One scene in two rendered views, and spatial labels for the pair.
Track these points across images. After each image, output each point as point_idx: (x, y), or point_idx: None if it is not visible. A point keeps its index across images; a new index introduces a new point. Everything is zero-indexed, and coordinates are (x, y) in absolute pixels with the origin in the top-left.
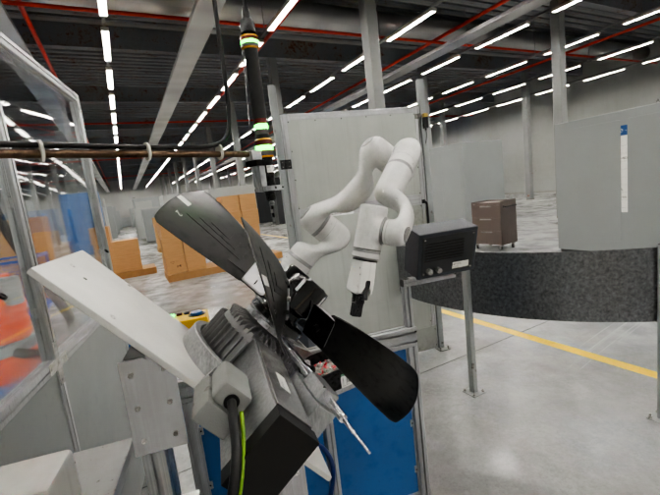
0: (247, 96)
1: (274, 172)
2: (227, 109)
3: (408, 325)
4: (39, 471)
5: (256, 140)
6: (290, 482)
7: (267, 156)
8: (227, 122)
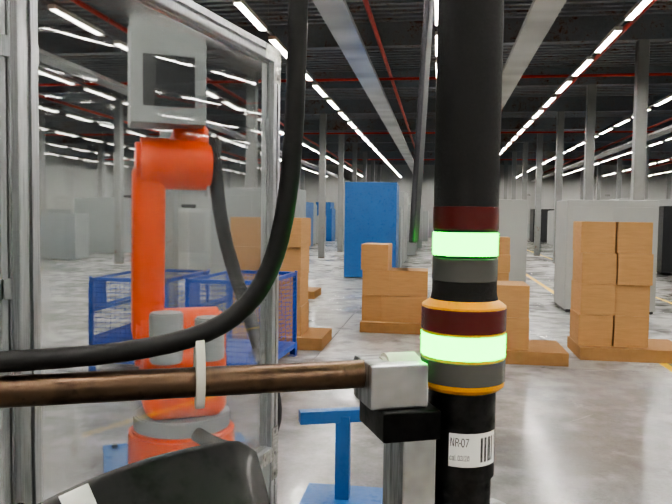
0: (422, 103)
1: (490, 464)
2: (281, 172)
3: None
4: None
5: (425, 309)
6: None
7: (460, 394)
8: (271, 231)
